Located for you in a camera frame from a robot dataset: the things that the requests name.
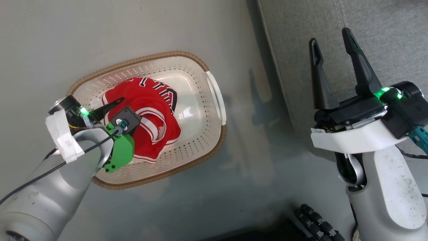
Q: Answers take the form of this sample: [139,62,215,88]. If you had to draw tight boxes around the teal cable connector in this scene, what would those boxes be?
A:
[408,126,428,152]

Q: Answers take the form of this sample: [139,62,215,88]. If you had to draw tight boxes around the thin black cable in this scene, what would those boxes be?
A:
[396,145,428,160]
[0,130,120,205]

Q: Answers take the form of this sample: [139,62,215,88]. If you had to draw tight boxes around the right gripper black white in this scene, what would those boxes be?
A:
[309,27,428,155]

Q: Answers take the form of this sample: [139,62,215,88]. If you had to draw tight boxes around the black ribbed base wheel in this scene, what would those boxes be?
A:
[294,203,345,241]

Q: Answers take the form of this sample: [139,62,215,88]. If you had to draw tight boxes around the red and white jersey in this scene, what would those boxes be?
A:
[101,77,182,164]

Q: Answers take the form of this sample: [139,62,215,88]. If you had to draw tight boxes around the grey fabric sofa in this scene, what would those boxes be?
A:
[257,0,428,163]

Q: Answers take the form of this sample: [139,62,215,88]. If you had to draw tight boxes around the white perforated laundry basket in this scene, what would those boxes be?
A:
[66,51,227,190]

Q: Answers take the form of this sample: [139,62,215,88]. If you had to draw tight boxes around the white tape strip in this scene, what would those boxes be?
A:
[45,109,85,164]

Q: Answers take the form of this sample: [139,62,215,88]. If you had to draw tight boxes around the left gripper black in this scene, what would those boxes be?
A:
[48,95,125,135]

